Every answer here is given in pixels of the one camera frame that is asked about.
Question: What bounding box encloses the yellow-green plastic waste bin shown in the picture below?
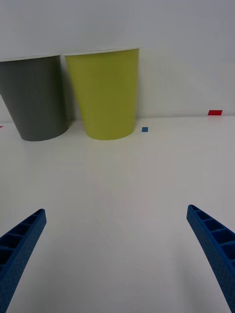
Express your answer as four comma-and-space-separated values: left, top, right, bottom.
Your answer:
64, 47, 141, 141

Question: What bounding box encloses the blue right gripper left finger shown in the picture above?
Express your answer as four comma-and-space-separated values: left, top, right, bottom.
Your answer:
0, 208, 47, 313

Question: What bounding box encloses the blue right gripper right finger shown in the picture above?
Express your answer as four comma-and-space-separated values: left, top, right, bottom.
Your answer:
186, 204, 235, 313

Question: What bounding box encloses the grey plastic waste bin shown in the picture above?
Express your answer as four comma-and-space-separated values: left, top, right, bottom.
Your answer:
0, 55, 70, 142

